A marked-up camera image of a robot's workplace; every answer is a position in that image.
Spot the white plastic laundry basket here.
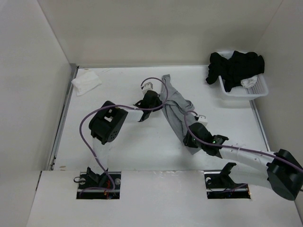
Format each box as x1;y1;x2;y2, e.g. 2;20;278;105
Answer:
215;51;268;100

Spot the white folded tank top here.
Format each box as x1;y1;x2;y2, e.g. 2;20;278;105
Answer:
71;71;102;96

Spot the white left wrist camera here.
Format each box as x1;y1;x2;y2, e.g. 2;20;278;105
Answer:
141;82;153;95

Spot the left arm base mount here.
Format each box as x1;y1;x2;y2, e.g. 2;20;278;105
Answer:
73;170;121;200

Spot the black tank top pile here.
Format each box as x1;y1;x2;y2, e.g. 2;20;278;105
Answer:
206;51;265;92

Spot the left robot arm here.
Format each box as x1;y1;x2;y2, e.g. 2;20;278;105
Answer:
83;90;162;189

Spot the white crumpled tank top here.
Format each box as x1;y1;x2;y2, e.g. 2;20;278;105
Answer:
241;75;258;89

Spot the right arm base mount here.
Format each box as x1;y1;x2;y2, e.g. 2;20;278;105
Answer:
204;171;250;199

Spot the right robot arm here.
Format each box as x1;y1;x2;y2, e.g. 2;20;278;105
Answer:
183;122;303;201

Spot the grey tank top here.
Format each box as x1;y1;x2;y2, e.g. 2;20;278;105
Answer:
160;74;197;142

